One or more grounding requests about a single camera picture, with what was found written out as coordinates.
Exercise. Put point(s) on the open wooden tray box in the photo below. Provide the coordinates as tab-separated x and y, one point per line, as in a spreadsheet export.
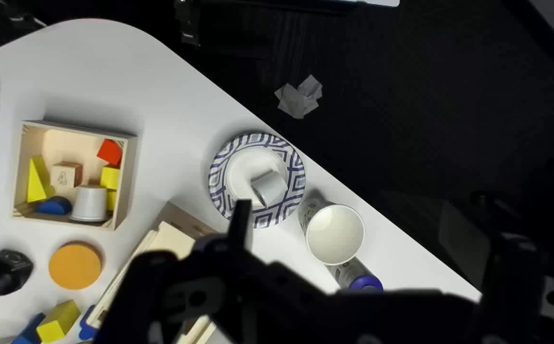
29	135

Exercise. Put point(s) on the red wooden block in tray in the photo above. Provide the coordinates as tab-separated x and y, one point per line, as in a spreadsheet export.
109	152

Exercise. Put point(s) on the orange wooden disc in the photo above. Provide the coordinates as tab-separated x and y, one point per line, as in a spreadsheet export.
75	263

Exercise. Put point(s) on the plain wooden cube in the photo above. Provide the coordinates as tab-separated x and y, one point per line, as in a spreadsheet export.
65	173

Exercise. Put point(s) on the blue rounded wooden block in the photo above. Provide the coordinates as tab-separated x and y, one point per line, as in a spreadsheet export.
54	204

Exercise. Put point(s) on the yellow wooden block in tray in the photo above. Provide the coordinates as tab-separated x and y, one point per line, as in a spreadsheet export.
109	179

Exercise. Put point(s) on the wooden shape sorter box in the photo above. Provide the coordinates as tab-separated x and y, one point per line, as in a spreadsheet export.
174	238

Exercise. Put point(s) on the white cylinder block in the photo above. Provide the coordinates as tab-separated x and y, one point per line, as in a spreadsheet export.
90	202

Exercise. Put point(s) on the grey tape patch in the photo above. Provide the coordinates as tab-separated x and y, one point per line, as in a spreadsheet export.
298	95

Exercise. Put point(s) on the yellow triangular wooden block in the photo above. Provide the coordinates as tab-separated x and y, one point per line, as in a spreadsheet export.
34	183

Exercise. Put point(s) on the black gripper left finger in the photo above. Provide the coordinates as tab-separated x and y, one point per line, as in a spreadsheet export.
181	292

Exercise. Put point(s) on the glue bottle with blue cap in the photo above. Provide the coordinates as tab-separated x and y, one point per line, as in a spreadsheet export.
355	277

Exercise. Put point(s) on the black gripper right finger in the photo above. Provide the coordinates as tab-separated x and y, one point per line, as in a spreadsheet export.
512	292

